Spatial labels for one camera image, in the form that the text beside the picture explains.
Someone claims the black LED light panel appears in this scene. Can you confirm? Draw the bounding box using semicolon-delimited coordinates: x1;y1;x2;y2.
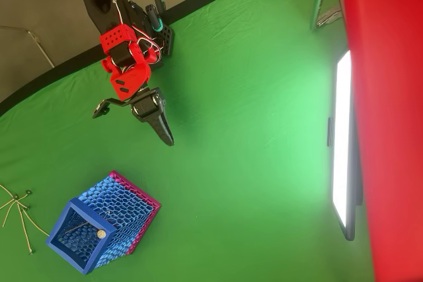
326;49;364;242

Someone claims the green table cloth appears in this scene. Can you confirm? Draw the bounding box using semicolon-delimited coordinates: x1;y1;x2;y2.
0;0;377;282

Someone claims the red and white servo cable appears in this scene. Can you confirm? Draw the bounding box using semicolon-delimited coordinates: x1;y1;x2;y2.
111;0;163;65

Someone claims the red blurred panel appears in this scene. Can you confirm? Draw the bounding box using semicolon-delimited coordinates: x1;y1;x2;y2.
336;0;423;282

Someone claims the blue and magenta mesh basket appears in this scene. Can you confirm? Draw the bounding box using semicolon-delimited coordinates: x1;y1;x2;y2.
44;169;162;276

